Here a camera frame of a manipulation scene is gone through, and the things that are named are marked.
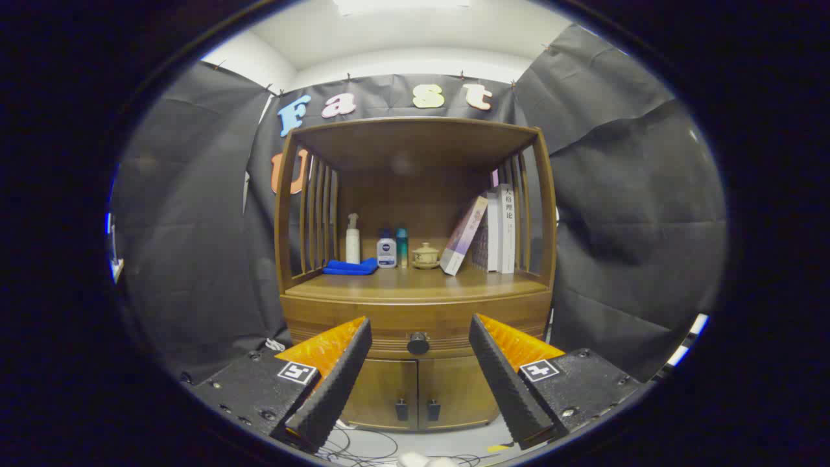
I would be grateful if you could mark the purple cover book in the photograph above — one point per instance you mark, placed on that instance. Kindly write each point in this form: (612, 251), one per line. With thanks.
(463, 237)

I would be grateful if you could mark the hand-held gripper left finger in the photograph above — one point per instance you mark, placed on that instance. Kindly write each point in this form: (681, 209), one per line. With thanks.
(337, 389)

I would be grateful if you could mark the patterned cover book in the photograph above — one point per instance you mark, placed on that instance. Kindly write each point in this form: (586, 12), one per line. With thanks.
(481, 250)

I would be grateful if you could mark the black drawer knob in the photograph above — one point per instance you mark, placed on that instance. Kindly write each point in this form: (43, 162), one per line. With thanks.
(418, 342)

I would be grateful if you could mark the slim teal bottle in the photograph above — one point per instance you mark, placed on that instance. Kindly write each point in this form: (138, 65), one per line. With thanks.
(402, 250)

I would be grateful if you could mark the blue folded cloth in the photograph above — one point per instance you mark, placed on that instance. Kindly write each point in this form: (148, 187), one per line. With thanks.
(350, 266)

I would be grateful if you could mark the white blue-capped lotion bottle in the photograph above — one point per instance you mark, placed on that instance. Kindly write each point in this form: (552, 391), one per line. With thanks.
(386, 253)

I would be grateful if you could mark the beige lidded tea cup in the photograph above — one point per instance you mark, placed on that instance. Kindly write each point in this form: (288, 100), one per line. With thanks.
(425, 255)

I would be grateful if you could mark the wooden cabinet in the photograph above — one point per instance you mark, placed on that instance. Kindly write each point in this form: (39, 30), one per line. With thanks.
(415, 162)

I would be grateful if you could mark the wooden countertop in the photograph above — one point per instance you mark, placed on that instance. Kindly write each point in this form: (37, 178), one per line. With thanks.
(415, 282)

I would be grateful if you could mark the wooden cabinet door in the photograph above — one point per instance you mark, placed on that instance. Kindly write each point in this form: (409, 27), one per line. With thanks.
(454, 392)
(382, 395)

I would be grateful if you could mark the white pump bottle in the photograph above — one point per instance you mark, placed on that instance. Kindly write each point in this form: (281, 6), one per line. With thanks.
(352, 243)

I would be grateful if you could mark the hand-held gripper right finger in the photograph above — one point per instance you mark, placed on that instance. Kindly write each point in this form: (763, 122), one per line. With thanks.
(506, 389)

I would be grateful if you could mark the thick white book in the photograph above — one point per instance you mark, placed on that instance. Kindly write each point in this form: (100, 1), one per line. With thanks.
(507, 227)

